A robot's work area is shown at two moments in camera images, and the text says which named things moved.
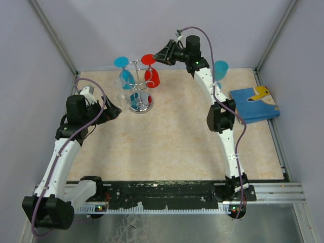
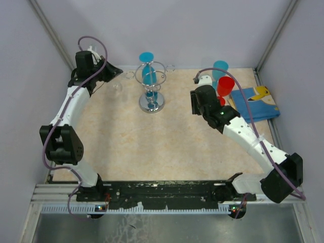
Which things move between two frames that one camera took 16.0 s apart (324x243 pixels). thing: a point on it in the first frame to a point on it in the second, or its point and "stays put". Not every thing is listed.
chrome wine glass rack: (140, 102) to (150, 75)
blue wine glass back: (127, 77) to (149, 78)
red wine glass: (152, 77) to (225, 85)
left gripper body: (93, 109) to (103, 75)
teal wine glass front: (220, 69) stays put
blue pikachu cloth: (255, 104) stays put
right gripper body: (177, 55) to (196, 109)
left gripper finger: (113, 111) to (112, 71)
